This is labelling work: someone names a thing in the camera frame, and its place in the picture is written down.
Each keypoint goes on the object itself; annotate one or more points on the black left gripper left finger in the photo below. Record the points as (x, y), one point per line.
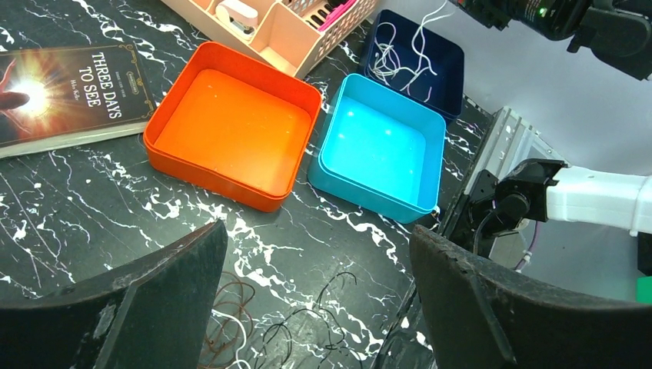
(150, 313)

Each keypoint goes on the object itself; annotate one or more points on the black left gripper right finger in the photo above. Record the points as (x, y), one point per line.
(482, 315)

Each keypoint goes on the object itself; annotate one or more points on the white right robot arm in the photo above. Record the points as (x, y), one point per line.
(619, 34)

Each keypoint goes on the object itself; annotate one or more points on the light blue square tray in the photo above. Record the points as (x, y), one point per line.
(380, 150)

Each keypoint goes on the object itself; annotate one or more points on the orange square tray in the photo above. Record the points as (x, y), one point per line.
(234, 126)

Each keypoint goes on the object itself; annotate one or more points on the dark paperback book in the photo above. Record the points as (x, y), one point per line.
(60, 97)

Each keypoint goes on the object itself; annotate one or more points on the dark blue square tray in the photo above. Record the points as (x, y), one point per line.
(415, 62)

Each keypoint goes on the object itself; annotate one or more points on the peach plastic file organizer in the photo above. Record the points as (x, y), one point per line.
(287, 36)

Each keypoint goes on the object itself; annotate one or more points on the pink comb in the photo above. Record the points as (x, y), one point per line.
(336, 14)

